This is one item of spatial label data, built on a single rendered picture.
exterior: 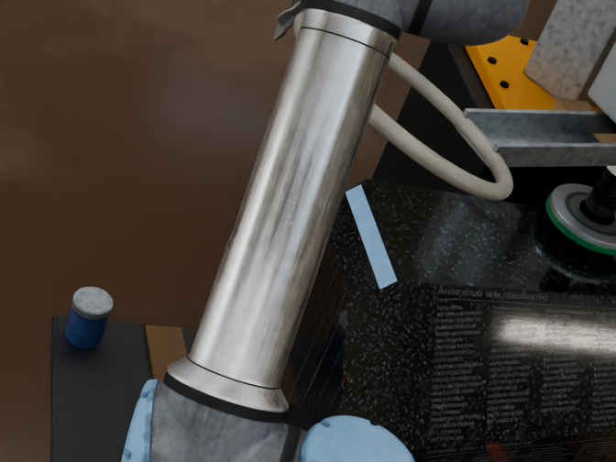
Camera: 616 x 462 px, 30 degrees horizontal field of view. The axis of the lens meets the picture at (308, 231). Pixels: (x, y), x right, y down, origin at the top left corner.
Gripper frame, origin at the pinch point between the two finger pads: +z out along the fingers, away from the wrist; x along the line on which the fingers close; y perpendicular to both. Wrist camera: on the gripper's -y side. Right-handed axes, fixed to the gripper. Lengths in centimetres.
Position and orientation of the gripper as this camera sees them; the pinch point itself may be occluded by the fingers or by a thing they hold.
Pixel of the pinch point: (291, 45)
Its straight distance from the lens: 212.4
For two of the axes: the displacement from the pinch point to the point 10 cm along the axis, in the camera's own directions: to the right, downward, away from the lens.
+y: -3.6, 1.2, -9.2
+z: -6.1, 7.2, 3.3
